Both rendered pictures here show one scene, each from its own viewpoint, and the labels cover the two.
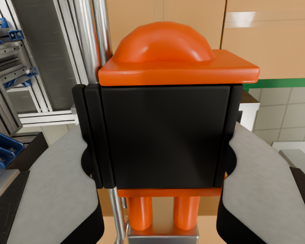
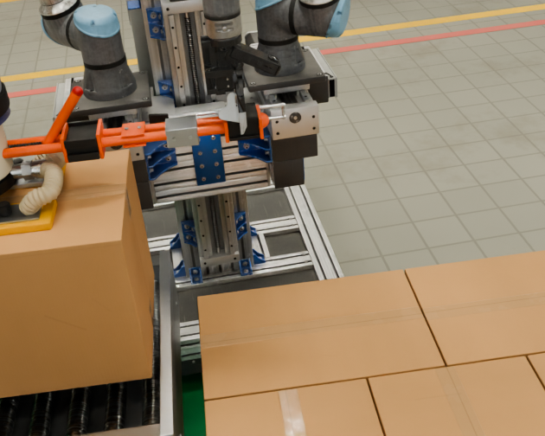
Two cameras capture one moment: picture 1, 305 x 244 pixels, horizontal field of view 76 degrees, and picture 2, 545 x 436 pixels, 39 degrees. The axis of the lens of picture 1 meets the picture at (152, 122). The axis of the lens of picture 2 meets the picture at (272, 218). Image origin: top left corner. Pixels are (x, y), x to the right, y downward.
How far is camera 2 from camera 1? 1.68 m
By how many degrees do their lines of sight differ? 62
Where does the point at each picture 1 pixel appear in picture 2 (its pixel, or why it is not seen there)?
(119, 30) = (263, 298)
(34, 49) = (227, 285)
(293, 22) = not seen: outside the picture
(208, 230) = (103, 212)
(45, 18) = not seen: hidden behind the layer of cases
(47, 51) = not seen: hidden behind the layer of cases
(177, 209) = (208, 125)
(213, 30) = (273, 380)
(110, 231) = (108, 167)
